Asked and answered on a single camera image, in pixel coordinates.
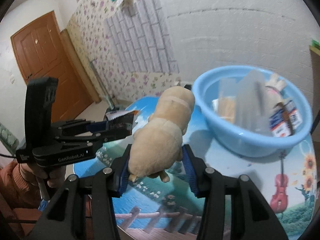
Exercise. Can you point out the person's left hand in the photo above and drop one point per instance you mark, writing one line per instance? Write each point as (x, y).
(32, 172)

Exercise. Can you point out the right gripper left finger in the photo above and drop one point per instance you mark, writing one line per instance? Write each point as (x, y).
(82, 208)

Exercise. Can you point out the grey dustpan with handle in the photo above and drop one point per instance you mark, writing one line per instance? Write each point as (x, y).
(106, 96)

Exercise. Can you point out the grey red snack packet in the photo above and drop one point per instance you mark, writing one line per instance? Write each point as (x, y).
(122, 120)

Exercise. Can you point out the white bunny plush yellow net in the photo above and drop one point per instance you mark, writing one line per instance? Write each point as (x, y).
(274, 86)

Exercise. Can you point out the orange sleeved left forearm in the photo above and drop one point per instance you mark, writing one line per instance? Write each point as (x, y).
(20, 202)

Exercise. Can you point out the bag of cotton swabs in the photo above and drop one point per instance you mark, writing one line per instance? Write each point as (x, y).
(225, 108)

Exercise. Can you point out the tan bear plush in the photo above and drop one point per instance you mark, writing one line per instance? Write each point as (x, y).
(158, 144)

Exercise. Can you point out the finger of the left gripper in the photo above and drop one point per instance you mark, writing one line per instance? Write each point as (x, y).
(102, 124)
(101, 136)

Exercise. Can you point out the light blue plastic basin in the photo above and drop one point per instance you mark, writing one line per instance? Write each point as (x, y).
(236, 139)

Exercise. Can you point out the yellow side table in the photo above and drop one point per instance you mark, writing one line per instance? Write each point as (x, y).
(314, 53)

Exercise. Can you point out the frosted plastic case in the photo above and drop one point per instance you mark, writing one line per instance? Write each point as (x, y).
(252, 110)

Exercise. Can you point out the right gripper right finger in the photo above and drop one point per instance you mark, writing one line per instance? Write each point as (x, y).
(251, 215)

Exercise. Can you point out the card box with brown strap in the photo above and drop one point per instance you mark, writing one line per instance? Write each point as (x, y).
(285, 119)

